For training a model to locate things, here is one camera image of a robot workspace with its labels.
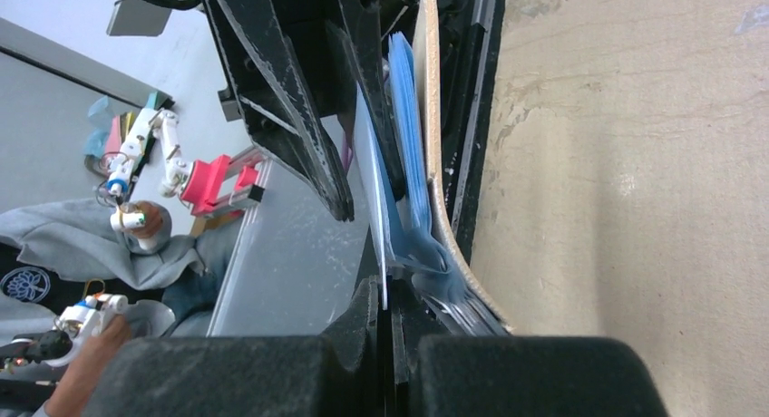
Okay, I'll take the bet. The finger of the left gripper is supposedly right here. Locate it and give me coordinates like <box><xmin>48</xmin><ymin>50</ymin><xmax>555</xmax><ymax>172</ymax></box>
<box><xmin>336</xmin><ymin>0</ymin><xmax>405</xmax><ymax>199</ymax></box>
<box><xmin>202</xmin><ymin>0</ymin><xmax>355</xmax><ymax>221</ymax></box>

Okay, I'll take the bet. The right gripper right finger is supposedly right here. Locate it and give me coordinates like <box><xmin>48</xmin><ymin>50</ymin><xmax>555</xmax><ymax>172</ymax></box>
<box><xmin>390</xmin><ymin>280</ymin><xmax>667</xmax><ymax>416</ymax></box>

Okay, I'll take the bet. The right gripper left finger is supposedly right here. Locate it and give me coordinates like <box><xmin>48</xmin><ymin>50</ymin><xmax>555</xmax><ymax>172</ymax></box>
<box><xmin>83</xmin><ymin>278</ymin><xmax>380</xmax><ymax>416</ymax></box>

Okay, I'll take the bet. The beige snap card holder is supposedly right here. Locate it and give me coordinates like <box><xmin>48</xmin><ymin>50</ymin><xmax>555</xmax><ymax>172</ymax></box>
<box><xmin>388</xmin><ymin>0</ymin><xmax>511</xmax><ymax>336</ymax></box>

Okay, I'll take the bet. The white card edge-on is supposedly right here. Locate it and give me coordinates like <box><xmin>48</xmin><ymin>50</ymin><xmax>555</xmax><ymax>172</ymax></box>
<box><xmin>354</xmin><ymin>85</ymin><xmax>389</xmax><ymax>311</ymax></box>

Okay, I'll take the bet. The operator hand upper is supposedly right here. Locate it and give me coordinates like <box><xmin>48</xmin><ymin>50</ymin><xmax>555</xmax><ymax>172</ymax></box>
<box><xmin>130</xmin><ymin>201</ymin><xmax>163</xmax><ymax>238</ymax></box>

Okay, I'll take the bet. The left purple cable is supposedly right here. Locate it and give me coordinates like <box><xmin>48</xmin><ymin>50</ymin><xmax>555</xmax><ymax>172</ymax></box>
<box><xmin>339</xmin><ymin>129</ymin><xmax>355</xmax><ymax>175</ymax></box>

